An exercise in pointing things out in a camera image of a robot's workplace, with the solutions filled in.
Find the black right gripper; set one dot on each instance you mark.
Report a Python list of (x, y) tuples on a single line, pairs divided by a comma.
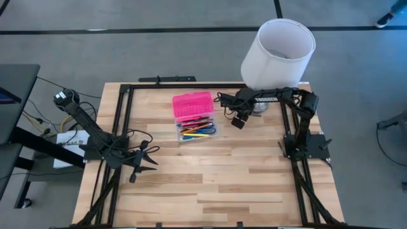
[(243, 101)]

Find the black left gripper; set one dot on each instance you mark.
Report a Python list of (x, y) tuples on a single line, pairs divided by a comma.
[(140, 156)]

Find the pink highlighter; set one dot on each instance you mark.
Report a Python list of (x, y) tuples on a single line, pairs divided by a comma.
[(194, 124)]

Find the orange pencil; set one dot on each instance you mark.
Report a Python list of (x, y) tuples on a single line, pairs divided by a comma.
[(195, 128)]

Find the yellow highlighter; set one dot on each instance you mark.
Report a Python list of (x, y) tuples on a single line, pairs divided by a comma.
[(195, 135)]

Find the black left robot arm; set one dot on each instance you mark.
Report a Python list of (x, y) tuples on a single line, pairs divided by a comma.
[(92, 130)]

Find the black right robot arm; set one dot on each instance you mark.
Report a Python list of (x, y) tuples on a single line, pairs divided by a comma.
[(305, 108)]

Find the clear supply box pink lid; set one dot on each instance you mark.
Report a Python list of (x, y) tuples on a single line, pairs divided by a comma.
[(190, 103)]

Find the white paper box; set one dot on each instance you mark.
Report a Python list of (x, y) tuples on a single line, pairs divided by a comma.
[(68, 159)]

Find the white shade table lamp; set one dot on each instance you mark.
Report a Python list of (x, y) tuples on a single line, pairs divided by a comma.
[(270, 70)]

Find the grey floor stand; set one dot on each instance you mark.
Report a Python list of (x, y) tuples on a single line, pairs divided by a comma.
[(394, 120)]

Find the grey desk black legs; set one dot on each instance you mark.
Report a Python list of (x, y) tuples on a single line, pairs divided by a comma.
[(16, 82)]

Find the dark laptop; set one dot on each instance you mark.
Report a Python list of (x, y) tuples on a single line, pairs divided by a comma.
[(8, 97)]

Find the person's foot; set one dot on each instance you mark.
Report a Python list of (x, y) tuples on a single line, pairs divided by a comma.
[(384, 20)]

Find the person's leg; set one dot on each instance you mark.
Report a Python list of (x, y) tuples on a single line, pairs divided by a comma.
[(400, 6)]

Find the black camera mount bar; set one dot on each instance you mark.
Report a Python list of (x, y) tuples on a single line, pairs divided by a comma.
[(168, 79)]

